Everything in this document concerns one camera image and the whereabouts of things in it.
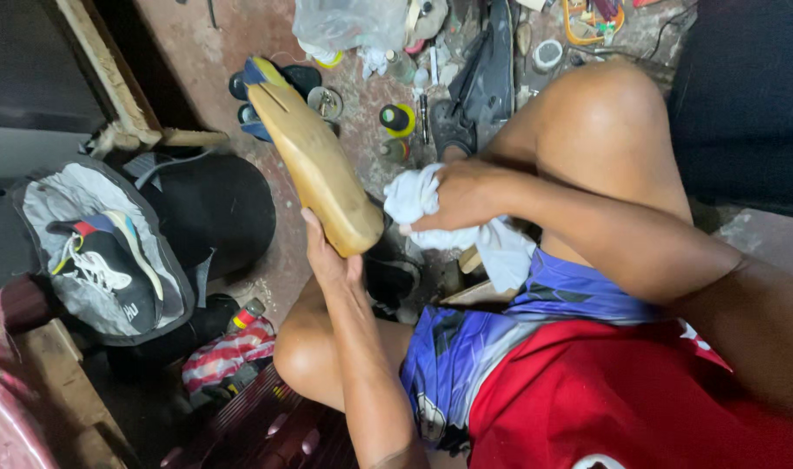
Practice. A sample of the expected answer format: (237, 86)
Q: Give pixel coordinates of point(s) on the person's left hand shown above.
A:
(334, 267)

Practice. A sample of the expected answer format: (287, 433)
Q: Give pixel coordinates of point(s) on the person's right hand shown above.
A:
(474, 192)

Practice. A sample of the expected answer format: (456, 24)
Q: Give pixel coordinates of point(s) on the shoe with tan sole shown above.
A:
(318, 163)

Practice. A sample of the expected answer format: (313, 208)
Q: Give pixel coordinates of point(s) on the black sandal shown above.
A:
(450, 127)

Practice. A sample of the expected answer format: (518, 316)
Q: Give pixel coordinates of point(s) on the black pen tool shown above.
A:
(424, 120)

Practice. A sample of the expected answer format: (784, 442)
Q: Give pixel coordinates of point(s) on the small green bottle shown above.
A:
(394, 150)

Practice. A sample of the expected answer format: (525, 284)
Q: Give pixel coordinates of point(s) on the wooden board piece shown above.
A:
(478, 294)

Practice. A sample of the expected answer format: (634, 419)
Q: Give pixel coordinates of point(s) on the dark grey shoe upper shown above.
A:
(491, 71)

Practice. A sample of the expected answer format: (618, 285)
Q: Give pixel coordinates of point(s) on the black round cushion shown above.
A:
(220, 208)

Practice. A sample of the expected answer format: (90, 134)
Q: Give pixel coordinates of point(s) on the red white striped cloth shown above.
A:
(223, 358)

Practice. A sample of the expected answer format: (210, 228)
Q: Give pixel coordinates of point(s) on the small clear bottle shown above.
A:
(401, 67)

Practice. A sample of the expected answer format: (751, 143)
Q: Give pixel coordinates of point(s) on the blue patterned shorts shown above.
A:
(461, 352)

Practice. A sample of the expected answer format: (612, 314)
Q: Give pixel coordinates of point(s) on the grey tape roll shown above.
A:
(547, 55)

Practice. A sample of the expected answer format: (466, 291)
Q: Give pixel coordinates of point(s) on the round glass jar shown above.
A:
(324, 103)

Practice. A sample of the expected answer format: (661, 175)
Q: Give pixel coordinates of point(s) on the red plastic stool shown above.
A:
(272, 430)

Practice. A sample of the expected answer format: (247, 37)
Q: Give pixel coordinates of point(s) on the white roll with yellow rim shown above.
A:
(324, 57)

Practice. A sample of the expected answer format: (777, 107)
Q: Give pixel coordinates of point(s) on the orange basket with small items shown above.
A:
(592, 23)

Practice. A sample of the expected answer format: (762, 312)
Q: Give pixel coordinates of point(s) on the clear plastic bag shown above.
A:
(344, 23)

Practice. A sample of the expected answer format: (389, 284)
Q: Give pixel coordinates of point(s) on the black sneaker with white laces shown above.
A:
(103, 267)

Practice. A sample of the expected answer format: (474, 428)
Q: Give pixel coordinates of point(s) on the red shirt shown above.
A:
(605, 404)

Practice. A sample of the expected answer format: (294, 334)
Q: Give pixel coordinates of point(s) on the black sofa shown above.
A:
(742, 104)

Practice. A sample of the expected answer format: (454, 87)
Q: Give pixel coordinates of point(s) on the grey black shoe bag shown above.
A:
(51, 202)

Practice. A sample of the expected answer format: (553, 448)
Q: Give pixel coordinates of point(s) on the wooden bench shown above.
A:
(64, 384)

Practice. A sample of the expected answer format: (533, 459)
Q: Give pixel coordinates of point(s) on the pink plastic sheet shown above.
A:
(5, 391)

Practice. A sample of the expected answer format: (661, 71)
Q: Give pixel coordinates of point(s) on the wooden frame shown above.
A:
(119, 91)

